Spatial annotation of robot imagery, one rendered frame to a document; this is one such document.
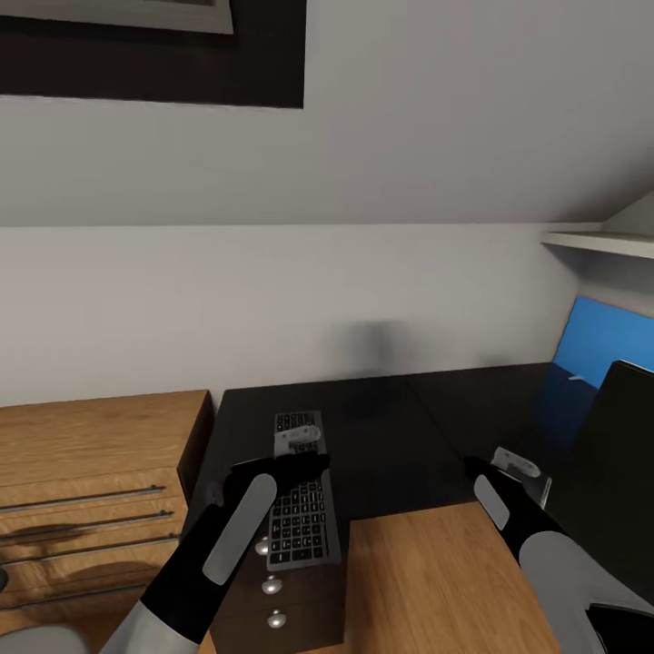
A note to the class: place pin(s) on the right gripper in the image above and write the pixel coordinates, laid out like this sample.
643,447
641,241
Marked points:
475,466

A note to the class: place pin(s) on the mouse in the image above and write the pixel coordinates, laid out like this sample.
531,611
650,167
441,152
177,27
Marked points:
213,493

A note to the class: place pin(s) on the keyboard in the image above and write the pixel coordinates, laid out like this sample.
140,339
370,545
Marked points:
302,525

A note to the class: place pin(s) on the swivel chair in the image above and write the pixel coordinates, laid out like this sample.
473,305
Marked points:
54,638

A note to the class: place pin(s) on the monitor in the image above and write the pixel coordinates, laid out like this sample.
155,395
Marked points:
606,485

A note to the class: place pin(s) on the notebook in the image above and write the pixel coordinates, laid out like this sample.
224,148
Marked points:
537,487

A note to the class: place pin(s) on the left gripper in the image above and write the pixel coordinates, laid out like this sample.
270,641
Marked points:
306,467

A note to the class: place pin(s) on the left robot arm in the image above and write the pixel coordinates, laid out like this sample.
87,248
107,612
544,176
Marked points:
179,606

